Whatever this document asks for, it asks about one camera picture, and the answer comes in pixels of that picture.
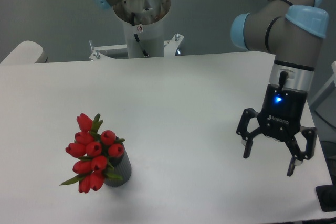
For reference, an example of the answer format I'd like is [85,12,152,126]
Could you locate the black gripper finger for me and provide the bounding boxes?
[286,126,317,177]
[236,108,261,158]

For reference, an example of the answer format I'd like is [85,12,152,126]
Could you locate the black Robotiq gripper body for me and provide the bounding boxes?
[257,84,307,142]

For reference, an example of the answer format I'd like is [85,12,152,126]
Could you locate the red tulip bouquet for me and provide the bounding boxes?
[61,113,125,194]

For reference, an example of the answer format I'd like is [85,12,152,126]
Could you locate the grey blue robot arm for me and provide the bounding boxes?
[94,0,329,176]

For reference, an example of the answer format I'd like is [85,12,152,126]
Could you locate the dark grey ribbed vase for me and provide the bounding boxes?
[104,142,132,187]

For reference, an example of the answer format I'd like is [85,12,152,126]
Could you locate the white furniture at right edge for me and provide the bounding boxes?
[310,61,335,130]

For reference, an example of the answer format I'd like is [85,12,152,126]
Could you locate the black device at table edge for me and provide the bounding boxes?
[316,185,335,212]

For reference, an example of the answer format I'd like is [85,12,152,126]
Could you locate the beige chair back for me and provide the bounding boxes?
[1,40,48,66]

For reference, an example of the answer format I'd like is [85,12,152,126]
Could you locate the white pedestal base frame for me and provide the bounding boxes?
[88,33,185,61]

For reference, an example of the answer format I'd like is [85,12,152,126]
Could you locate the black cable on pedestal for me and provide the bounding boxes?
[130,12,150,58]

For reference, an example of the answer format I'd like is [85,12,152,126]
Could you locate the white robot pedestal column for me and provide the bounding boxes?
[113,0,171,58]

